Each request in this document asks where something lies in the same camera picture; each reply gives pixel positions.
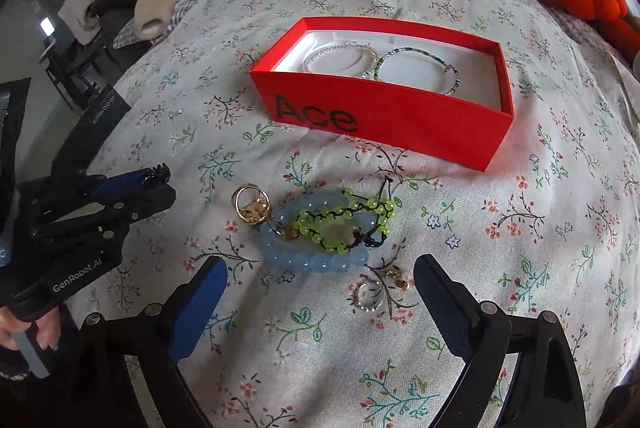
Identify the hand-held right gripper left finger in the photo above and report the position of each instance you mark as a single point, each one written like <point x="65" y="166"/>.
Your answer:
<point x="200" y="303"/>

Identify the white cloth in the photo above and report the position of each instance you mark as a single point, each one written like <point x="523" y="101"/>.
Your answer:
<point x="80" y="13"/>

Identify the small bright screen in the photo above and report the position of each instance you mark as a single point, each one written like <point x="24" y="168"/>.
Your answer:
<point x="47" y="27"/>

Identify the small gold earring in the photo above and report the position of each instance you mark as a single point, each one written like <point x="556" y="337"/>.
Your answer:
<point x="392" y="275"/>
<point x="406" y="283"/>

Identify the black chair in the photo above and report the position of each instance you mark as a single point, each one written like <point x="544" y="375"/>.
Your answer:
<point x="75" y="68"/>

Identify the red cardboard box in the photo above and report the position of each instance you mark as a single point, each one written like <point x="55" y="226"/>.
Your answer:
<point x="380" y="123"/>

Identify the beige fabric sheet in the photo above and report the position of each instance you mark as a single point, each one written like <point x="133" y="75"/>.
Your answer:
<point x="627" y="93"/>

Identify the floral bed cover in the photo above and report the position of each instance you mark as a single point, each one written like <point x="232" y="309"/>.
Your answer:
<point x="500" y="233"/>

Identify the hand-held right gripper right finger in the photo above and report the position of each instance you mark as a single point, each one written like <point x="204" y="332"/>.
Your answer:
<point x="440" y="303"/>

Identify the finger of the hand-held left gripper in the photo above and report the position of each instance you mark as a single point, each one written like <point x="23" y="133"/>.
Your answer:
<point x="145" y="205"/>
<point x="130" y="180"/>

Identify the person's left hand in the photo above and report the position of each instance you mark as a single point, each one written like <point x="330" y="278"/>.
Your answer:
<point x="46" y="333"/>

